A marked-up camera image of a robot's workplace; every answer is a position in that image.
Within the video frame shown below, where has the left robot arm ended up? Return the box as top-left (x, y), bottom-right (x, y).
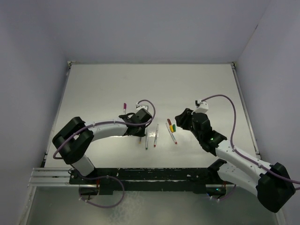
top-left (52, 108), bottom-right (153, 184)

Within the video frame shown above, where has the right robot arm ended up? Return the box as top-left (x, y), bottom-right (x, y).
top-left (175, 108), bottom-right (296, 213)

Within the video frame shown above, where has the white pen green end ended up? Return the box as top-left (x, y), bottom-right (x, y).
top-left (145, 127), bottom-right (149, 150)

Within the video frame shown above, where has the white pen red end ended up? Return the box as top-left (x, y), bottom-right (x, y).
top-left (153, 124), bottom-right (159, 148)

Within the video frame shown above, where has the white pen brown tip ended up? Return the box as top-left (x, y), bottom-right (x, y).
top-left (165, 123), bottom-right (177, 144)

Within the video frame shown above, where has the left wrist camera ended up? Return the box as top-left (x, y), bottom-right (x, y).
top-left (135, 103), bottom-right (149, 111)

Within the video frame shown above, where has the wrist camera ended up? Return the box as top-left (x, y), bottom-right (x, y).
top-left (135, 103), bottom-right (149, 111)
top-left (193, 100), bottom-right (209, 113)

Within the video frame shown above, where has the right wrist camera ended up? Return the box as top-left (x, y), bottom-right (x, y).
top-left (193, 100), bottom-right (209, 113)

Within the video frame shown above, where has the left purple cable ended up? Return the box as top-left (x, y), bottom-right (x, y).
top-left (52, 99), bottom-right (157, 160)

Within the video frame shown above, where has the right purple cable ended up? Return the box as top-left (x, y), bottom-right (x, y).
top-left (200, 94), bottom-right (300, 185)

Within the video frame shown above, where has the black base frame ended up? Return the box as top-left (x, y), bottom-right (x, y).
top-left (69, 159), bottom-right (226, 195)

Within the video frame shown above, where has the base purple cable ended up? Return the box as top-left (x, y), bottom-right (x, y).
top-left (78, 176), bottom-right (126, 209)

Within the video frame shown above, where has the aluminium rail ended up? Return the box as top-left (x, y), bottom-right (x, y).
top-left (28, 167), bottom-right (70, 187)

